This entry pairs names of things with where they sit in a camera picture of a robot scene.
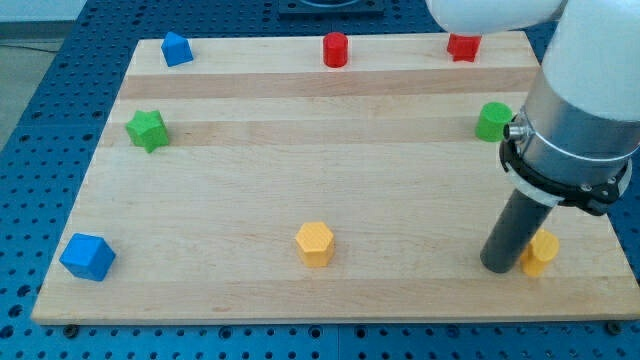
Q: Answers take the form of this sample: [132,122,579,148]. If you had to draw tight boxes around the red cylinder block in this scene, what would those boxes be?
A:
[323,32,349,68]

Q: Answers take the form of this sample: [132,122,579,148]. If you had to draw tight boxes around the light wooden board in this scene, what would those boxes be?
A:
[32,31,639,325]

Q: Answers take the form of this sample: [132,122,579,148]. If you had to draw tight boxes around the blue pentagon block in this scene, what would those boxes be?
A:
[161,31,194,67]

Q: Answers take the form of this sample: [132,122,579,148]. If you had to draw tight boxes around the green cylinder block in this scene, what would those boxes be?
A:
[475,102,513,142]

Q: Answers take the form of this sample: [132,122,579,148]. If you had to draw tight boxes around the yellow cylinder block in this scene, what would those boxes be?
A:
[520,229,560,277]

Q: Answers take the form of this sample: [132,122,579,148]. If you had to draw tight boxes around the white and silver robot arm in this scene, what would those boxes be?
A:
[426,0,639,216]

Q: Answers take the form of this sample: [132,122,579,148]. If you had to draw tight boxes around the yellow hexagon block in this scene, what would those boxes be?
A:
[295,222,335,268]

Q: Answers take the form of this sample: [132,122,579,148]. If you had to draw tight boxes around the blue cube block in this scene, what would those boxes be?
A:
[59,233,116,282]

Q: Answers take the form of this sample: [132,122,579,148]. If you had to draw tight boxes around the red star block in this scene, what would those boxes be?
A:
[446,33,482,62]

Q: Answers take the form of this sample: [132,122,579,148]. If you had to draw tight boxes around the dark grey cylindrical pointer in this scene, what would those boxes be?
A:
[480,190,552,273]

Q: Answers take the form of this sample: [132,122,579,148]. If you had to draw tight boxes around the green star block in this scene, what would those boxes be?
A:
[125,110,169,153]

